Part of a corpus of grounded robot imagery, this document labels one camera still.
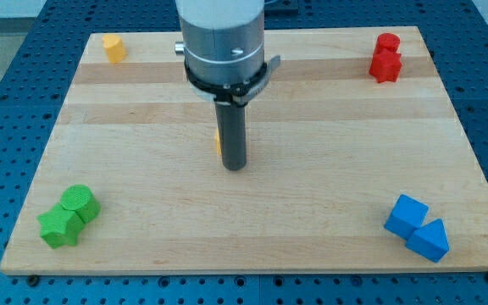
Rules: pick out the red star block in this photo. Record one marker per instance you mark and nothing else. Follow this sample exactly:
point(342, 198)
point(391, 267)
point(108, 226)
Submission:
point(386, 66)

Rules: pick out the black clamp ring mount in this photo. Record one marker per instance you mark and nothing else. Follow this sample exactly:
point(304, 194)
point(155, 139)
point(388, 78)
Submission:
point(238, 94)

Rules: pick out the green star block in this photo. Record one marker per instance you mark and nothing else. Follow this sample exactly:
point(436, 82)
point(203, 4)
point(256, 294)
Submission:
point(60, 227)

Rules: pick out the blue cube block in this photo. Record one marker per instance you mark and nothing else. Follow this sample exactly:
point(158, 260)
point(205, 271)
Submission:
point(406, 217)

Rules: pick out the wooden board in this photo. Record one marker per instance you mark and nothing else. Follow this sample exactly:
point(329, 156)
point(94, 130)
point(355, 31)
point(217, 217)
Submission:
point(329, 152)

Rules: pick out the red cylinder block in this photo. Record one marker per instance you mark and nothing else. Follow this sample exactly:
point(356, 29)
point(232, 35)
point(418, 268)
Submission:
point(387, 42)

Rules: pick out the green cylinder block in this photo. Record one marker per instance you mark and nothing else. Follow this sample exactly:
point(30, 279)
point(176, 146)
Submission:
point(80, 199)

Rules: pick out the yellow heart block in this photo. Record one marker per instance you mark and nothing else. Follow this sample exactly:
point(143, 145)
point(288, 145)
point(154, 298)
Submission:
point(114, 47)

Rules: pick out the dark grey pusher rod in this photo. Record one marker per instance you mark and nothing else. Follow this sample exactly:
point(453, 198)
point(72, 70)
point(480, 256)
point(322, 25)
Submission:
point(232, 136)

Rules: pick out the blue triangle block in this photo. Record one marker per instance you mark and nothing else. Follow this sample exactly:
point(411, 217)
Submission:
point(430, 241)

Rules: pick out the yellow hexagon block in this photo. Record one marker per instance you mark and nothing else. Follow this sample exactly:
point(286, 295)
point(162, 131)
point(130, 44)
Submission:
point(217, 142)

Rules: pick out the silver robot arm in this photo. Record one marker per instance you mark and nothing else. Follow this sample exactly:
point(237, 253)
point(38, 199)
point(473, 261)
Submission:
point(223, 49)

